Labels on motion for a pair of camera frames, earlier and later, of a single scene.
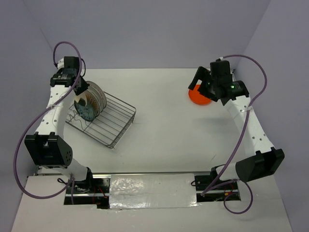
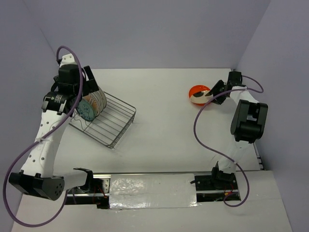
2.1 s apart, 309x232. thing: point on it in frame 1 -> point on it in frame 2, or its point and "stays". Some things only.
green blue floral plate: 87,112 stays
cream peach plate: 81,98 -> 203,99
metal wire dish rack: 109,125 stays
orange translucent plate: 195,96 stays
